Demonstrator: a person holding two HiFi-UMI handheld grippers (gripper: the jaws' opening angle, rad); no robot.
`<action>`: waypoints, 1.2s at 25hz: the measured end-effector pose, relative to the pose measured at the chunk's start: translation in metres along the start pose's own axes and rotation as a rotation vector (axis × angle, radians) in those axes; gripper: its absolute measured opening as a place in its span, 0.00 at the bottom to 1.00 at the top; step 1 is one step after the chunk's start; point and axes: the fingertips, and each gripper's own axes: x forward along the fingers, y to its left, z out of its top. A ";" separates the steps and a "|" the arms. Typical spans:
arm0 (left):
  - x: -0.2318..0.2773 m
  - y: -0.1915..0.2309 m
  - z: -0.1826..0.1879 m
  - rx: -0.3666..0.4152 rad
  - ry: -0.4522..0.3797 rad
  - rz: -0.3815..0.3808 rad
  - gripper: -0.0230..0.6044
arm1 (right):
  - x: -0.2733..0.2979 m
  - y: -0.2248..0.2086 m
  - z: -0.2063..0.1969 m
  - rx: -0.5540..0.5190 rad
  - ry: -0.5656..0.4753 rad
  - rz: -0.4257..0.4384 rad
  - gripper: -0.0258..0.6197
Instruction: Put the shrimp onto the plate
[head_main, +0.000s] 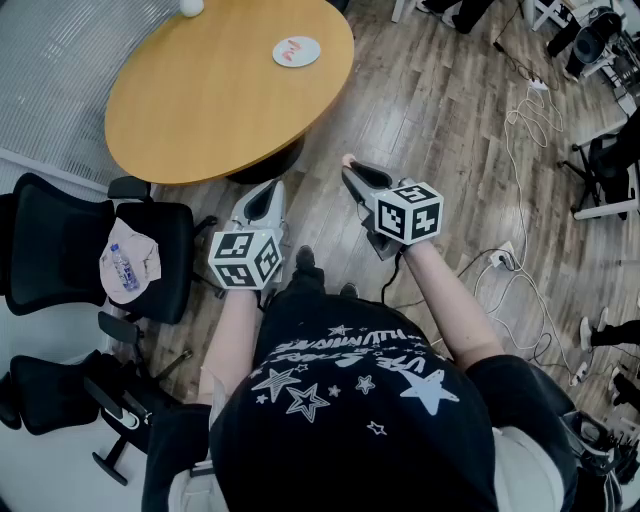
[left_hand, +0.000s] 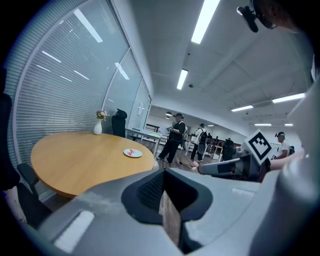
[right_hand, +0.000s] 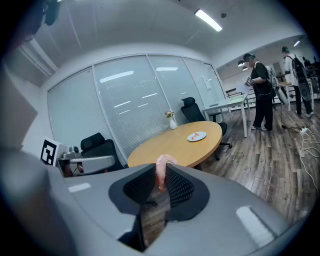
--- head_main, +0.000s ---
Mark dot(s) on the person's black trousers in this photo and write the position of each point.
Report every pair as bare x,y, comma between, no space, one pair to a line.
305,282

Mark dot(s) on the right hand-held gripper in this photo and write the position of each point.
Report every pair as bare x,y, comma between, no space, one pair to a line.
407,215

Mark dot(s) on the white power strip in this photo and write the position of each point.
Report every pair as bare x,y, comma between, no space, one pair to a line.
579,374
537,83

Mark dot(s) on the clear water bottle blue label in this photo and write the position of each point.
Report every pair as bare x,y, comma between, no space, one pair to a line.
123,266

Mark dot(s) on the beige cap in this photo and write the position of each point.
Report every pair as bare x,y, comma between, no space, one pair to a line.
145,255

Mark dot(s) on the person's black shoe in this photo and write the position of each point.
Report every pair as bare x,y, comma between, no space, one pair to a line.
305,256
349,289

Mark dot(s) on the black round machine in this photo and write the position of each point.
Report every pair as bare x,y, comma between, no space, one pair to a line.
592,40

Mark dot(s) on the pink shrimp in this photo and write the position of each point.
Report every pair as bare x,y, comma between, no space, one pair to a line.
287,51
299,46
347,160

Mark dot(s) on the person's right forearm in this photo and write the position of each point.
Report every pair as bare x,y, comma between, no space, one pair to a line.
450,305

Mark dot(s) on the person's left black shoe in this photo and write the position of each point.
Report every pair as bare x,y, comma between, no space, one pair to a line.
305,256

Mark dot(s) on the black chair white base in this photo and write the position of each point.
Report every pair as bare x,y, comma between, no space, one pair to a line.
607,165

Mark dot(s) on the white round plate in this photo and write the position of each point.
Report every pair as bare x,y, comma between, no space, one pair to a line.
310,55

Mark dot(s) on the person's left forearm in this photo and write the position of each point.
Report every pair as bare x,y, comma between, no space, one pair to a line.
230,340

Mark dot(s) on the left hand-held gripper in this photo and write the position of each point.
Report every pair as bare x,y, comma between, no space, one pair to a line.
245,257

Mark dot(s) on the white ball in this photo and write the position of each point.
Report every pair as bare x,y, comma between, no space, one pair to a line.
191,6

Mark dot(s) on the black office chair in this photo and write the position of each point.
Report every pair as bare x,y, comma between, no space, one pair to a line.
45,395
55,240

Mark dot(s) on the person's right black shoe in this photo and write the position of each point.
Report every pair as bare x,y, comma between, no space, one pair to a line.
349,289

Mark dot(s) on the white furniture frame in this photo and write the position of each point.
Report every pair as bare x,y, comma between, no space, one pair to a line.
547,12

